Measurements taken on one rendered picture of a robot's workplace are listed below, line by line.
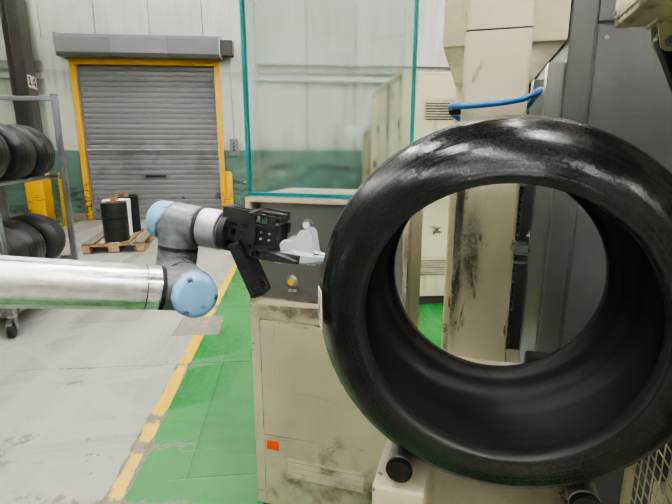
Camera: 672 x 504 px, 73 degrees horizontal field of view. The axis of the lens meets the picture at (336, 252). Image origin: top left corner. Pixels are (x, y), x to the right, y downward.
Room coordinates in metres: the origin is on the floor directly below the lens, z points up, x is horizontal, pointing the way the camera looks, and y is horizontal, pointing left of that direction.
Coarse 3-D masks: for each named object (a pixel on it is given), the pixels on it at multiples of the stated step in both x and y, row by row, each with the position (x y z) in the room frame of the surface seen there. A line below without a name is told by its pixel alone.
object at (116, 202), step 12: (108, 204) 6.27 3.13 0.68; (120, 204) 6.35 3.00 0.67; (132, 204) 7.09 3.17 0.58; (108, 216) 6.27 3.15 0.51; (120, 216) 6.33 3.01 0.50; (132, 216) 7.07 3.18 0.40; (108, 228) 6.27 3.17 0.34; (120, 228) 6.32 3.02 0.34; (132, 228) 6.89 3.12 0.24; (96, 240) 6.41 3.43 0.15; (108, 240) 6.27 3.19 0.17; (120, 240) 6.31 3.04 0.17; (132, 240) 6.50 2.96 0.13; (144, 240) 6.43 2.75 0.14; (84, 252) 6.16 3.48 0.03; (108, 252) 6.22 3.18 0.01
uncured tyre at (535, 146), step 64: (448, 128) 0.67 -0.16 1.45; (512, 128) 0.62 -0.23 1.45; (576, 128) 0.61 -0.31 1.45; (384, 192) 0.65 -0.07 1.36; (448, 192) 0.61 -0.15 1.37; (576, 192) 0.57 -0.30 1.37; (640, 192) 0.56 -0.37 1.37; (384, 256) 0.92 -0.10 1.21; (640, 256) 0.78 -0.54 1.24; (384, 320) 0.91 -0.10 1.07; (640, 320) 0.77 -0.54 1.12; (384, 384) 0.65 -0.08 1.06; (448, 384) 0.87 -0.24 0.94; (512, 384) 0.84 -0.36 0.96; (576, 384) 0.79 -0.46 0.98; (640, 384) 0.69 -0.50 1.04; (448, 448) 0.61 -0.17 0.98; (512, 448) 0.70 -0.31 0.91; (576, 448) 0.56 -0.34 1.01; (640, 448) 0.54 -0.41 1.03
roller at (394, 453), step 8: (392, 448) 0.70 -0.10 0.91; (400, 448) 0.69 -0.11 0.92; (392, 456) 0.67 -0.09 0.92; (400, 456) 0.67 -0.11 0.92; (408, 456) 0.67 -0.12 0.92; (392, 464) 0.66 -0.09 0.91; (400, 464) 0.66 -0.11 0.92; (408, 464) 0.66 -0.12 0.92; (392, 472) 0.66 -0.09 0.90; (400, 472) 0.66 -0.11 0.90; (408, 472) 0.65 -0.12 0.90; (400, 480) 0.66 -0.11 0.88
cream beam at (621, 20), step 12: (624, 0) 0.85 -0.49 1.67; (636, 0) 0.78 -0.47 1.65; (648, 0) 0.74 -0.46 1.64; (660, 0) 0.74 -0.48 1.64; (624, 12) 0.84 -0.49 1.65; (636, 12) 0.81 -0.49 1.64; (648, 12) 0.81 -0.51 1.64; (660, 12) 0.81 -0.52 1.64; (624, 24) 0.88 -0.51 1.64; (636, 24) 0.88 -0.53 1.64
